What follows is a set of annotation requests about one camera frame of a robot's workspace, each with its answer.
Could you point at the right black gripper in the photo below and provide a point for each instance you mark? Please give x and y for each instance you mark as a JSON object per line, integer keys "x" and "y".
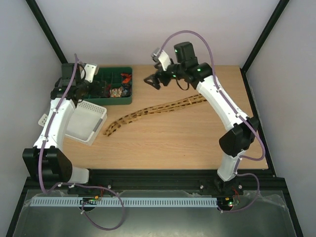
{"x": 160, "y": 77}

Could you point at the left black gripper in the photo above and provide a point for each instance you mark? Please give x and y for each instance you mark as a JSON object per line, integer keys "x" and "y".
{"x": 95, "y": 92}

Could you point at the yellow leopard print tie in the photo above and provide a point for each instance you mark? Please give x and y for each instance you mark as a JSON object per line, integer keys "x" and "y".
{"x": 153, "y": 110}

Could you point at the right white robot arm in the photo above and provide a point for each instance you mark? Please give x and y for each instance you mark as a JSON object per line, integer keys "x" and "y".
{"x": 240, "y": 128}

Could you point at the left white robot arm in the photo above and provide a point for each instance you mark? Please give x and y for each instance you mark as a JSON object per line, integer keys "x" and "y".
{"x": 51, "y": 164}

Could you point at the colourful patterned rolled tie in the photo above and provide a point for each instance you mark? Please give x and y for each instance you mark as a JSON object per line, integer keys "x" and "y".
{"x": 116, "y": 92}

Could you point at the green compartment tray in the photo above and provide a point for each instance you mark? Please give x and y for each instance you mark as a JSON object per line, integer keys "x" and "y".
{"x": 111, "y": 75}

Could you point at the blue patterned rolled tie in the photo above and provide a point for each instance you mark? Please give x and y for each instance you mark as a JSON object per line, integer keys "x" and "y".
{"x": 126, "y": 90}

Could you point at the red orange rolled tie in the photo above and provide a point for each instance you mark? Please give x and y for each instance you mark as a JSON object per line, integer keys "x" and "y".
{"x": 126, "y": 78}

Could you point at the white perforated plastic basket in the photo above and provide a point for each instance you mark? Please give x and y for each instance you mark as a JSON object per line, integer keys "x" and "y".
{"x": 81, "y": 122}

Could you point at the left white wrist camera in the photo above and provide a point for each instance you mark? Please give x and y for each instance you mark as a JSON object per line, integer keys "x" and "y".
{"x": 90, "y": 71}

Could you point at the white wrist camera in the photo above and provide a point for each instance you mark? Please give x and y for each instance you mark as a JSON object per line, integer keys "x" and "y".
{"x": 90, "y": 71}
{"x": 161, "y": 59}

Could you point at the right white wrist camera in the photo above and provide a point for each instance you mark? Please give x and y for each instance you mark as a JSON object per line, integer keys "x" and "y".
{"x": 161, "y": 59}

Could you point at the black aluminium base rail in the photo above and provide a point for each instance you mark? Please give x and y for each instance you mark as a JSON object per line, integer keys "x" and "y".
{"x": 203, "y": 182}

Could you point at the light blue cable duct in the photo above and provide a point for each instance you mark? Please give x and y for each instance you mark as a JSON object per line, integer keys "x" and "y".
{"x": 126, "y": 201}

